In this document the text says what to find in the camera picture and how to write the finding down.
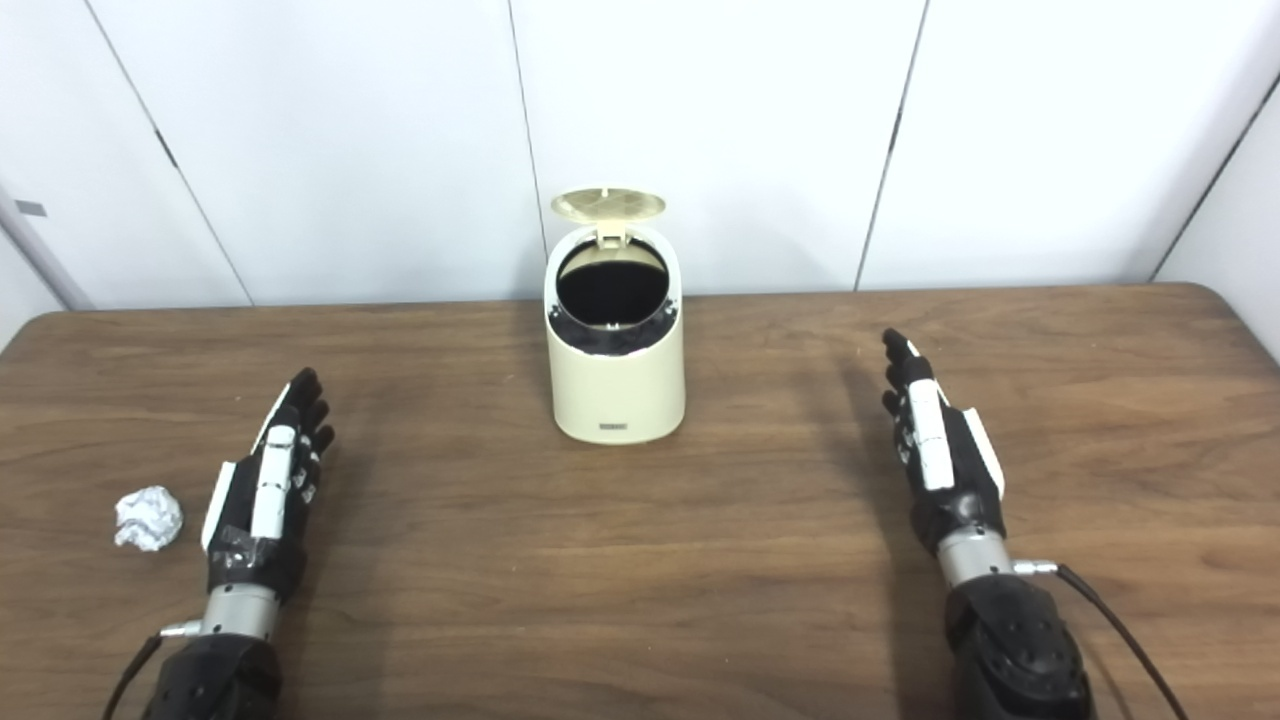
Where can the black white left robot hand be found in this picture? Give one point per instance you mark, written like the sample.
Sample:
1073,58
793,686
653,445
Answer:
245,520

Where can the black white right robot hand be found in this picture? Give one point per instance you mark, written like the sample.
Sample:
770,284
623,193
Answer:
960,500

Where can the white paper ball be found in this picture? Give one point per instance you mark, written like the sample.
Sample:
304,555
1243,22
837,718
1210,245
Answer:
148,518

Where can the cream round bin lid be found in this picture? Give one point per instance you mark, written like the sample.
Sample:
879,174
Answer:
608,205

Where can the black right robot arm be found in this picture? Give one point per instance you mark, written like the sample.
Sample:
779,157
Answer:
1020,650

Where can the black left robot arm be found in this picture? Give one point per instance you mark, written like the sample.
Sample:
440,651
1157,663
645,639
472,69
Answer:
210,685

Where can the cream-colored bin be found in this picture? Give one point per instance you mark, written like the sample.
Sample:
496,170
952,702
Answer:
615,395

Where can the black bin liner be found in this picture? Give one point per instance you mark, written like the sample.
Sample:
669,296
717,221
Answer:
610,290

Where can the grey wall corner strip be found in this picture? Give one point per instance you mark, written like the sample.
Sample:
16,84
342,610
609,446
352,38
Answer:
40,255

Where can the small grey wall label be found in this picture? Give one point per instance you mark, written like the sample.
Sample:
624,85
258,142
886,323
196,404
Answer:
30,208

